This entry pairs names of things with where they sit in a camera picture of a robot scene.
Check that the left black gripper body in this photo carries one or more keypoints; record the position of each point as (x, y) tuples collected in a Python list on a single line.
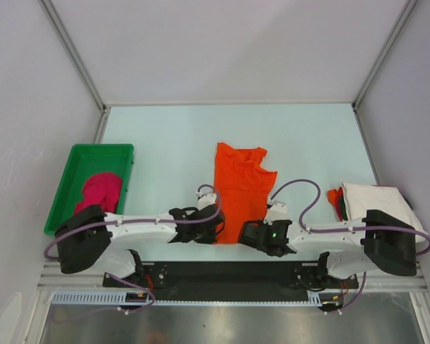
[(206, 236)]

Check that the orange folded shirt in stack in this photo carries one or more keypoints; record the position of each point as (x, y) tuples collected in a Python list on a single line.
[(335, 197)]

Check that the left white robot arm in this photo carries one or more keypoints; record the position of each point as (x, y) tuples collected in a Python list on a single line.
[(93, 239)]

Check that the aluminium rail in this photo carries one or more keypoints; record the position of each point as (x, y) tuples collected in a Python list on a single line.
[(52, 278)]

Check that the magenta t shirt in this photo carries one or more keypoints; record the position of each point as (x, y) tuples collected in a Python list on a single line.
[(103, 189)]

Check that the orange t shirt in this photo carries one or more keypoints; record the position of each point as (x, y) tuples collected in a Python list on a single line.
[(244, 186)]

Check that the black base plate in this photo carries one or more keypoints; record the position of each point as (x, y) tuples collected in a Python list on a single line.
[(236, 281)]

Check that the green plastic bin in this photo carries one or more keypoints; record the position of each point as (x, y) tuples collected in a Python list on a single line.
[(85, 161)]

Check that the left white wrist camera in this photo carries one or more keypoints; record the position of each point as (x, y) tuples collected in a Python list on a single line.
[(205, 199)]

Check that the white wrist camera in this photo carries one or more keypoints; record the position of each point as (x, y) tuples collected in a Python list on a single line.
[(276, 211), (205, 199)]

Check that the white folded t shirt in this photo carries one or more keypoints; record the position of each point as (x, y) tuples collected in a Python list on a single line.
[(358, 198)]

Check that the white cable duct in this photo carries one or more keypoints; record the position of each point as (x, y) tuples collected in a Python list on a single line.
[(128, 298)]

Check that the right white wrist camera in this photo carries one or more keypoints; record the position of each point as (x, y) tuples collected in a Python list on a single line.
[(276, 211)]

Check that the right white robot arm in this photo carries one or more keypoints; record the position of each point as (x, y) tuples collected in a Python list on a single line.
[(376, 241)]

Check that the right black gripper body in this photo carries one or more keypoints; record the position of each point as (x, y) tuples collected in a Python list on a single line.
[(261, 222)]

